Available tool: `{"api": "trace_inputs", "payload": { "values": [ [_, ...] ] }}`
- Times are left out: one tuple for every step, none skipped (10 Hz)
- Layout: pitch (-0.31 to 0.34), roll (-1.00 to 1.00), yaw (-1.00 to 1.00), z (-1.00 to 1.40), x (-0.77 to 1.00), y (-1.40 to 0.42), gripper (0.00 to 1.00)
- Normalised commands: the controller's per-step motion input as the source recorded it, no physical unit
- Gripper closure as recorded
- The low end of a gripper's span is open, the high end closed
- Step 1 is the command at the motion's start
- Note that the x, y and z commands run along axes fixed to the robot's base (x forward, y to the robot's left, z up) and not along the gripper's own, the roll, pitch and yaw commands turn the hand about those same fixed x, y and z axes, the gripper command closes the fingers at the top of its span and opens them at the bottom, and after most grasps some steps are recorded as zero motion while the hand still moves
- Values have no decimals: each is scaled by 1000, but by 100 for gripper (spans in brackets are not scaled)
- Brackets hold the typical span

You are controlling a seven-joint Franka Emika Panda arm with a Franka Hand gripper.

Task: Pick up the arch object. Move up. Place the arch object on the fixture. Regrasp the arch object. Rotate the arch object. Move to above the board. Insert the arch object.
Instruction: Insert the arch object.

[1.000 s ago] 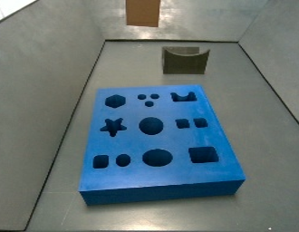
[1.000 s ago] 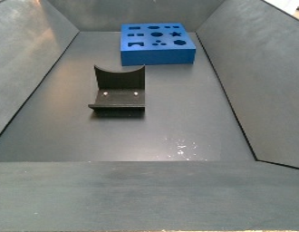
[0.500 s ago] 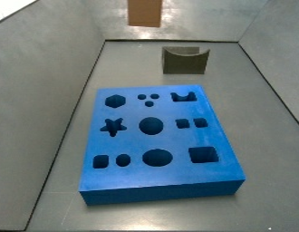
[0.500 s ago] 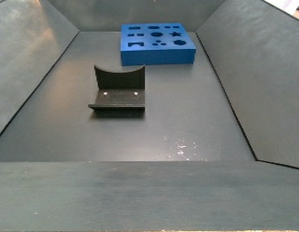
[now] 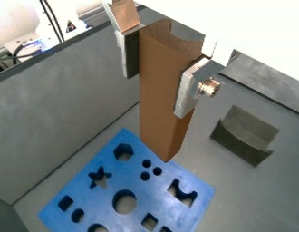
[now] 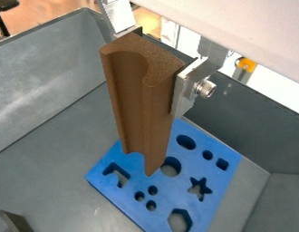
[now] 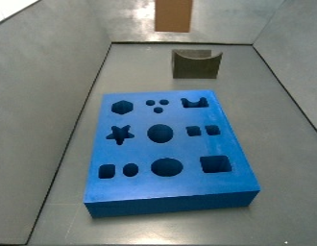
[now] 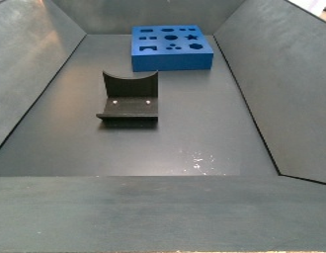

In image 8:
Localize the dark grey curved fixture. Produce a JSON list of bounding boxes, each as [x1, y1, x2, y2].
[[95, 72, 158, 121]]

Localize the blue foam shape-sorter block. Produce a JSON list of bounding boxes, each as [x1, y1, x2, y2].
[[131, 25, 213, 72]]

